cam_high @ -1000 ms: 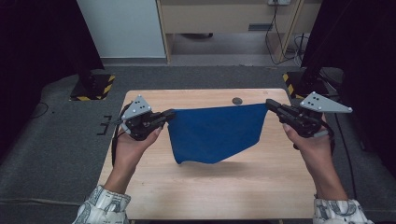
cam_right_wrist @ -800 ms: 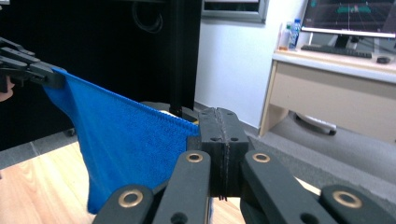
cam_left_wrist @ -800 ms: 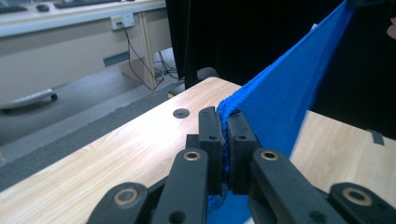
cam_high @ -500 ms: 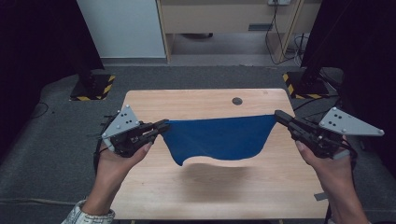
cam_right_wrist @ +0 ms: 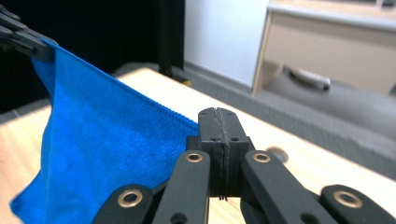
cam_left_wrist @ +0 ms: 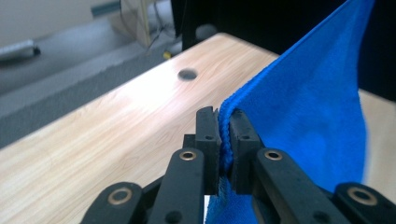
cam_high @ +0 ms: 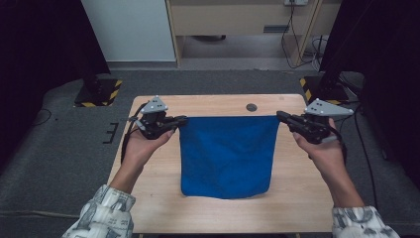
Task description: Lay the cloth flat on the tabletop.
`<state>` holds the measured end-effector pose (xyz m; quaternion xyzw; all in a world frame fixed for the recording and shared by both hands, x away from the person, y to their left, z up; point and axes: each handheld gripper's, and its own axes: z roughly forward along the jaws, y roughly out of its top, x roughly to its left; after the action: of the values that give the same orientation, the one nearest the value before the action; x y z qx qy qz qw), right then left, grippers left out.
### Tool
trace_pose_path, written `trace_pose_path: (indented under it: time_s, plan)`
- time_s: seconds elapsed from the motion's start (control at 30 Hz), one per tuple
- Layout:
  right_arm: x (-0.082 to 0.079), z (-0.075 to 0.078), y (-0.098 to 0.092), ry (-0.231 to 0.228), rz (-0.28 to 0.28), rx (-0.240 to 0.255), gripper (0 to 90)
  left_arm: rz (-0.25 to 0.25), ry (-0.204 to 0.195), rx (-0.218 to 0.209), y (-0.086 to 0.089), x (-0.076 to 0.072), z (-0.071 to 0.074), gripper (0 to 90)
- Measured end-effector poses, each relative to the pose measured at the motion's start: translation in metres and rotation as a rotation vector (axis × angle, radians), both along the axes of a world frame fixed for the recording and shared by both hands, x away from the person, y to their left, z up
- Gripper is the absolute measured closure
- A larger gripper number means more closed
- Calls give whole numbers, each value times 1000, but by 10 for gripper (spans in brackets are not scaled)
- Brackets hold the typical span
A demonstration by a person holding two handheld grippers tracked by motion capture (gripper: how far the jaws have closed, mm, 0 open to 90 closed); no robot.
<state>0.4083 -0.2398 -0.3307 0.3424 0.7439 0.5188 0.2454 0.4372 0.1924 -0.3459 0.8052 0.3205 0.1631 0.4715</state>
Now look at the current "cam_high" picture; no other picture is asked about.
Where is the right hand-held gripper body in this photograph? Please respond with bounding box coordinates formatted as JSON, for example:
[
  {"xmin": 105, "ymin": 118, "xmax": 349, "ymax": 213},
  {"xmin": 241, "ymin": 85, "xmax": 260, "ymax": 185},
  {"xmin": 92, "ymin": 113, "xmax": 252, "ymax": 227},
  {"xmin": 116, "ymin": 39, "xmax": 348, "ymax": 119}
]
[{"xmin": 290, "ymin": 98, "xmax": 355, "ymax": 145}]

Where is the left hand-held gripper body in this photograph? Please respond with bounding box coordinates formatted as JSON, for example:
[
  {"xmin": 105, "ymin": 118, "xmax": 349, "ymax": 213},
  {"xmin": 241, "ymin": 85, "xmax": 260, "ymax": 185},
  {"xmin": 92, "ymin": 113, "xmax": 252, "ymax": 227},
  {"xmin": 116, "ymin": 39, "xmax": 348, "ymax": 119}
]
[{"xmin": 128, "ymin": 95, "xmax": 181, "ymax": 141}]

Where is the blue microfibre cloth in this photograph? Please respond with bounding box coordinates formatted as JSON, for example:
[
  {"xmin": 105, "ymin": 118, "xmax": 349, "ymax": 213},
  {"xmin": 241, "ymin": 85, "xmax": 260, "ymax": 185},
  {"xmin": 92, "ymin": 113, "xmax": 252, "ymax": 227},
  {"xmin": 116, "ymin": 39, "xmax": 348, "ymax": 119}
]
[{"xmin": 178, "ymin": 115, "xmax": 281, "ymax": 200}]

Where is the person's left hand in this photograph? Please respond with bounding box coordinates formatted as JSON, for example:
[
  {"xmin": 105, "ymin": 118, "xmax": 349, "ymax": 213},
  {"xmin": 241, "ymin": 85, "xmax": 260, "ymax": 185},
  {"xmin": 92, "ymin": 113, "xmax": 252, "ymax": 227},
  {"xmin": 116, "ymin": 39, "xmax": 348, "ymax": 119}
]
[{"xmin": 123, "ymin": 128, "xmax": 176, "ymax": 172}]

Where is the person's right hand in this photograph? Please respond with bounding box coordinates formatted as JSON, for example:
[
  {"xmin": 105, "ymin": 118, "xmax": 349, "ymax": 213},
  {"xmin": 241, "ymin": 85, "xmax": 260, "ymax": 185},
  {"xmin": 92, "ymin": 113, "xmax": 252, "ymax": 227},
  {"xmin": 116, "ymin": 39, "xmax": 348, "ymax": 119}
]
[{"xmin": 291, "ymin": 118, "xmax": 347, "ymax": 178}]

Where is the black yellow striped stand base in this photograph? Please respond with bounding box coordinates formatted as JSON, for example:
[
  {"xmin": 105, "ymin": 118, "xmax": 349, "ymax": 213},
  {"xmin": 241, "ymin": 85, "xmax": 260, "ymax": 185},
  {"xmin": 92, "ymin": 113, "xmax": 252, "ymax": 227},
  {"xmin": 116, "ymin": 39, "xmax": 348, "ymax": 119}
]
[
  {"xmin": 73, "ymin": 76, "xmax": 124, "ymax": 108},
  {"xmin": 299, "ymin": 74, "xmax": 351, "ymax": 106}
]

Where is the white panel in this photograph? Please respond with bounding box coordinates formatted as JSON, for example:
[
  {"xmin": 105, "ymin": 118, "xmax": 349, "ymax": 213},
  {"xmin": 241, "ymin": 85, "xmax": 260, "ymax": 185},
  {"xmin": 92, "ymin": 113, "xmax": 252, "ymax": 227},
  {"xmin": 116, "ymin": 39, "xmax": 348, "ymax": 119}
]
[{"xmin": 80, "ymin": 0, "xmax": 176, "ymax": 63}]

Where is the black curtain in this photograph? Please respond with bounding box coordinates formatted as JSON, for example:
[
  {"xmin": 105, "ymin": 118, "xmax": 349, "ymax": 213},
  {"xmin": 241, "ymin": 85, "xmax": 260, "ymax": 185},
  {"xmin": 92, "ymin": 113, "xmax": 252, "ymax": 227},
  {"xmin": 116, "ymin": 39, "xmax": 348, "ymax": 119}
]
[
  {"xmin": 0, "ymin": 0, "xmax": 112, "ymax": 175},
  {"xmin": 318, "ymin": 0, "xmax": 420, "ymax": 181}
]

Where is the beige wooden desk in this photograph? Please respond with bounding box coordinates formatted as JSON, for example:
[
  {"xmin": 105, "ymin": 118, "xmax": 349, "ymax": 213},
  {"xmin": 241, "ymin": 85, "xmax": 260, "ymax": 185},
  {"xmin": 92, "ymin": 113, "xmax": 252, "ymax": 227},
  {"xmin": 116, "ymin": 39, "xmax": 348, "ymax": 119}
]
[{"xmin": 164, "ymin": 0, "xmax": 343, "ymax": 67}]

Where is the left hand-held gripper black cable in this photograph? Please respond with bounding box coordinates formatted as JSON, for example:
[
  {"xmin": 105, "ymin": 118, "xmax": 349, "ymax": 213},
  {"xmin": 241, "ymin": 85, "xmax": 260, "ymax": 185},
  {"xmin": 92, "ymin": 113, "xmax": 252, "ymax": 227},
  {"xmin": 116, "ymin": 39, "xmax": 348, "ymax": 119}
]
[{"xmin": 120, "ymin": 102, "xmax": 149, "ymax": 166}]

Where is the black power cable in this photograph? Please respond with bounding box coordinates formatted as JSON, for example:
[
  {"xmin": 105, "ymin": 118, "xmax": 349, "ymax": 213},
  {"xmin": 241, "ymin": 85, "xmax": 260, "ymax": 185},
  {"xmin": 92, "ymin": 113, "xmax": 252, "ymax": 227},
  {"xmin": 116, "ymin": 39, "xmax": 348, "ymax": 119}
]
[{"xmin": 280, "ymin": 0, "xmax": 323, "ymax": 70}]

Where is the thin black floor cable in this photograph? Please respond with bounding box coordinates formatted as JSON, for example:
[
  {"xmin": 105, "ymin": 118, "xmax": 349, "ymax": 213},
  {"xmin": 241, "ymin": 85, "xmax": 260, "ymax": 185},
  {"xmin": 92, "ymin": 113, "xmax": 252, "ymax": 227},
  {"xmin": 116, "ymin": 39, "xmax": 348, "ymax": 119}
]
[{"xmin": 33, "ymin": 107, "xmax": 53, "ymax": 127}]

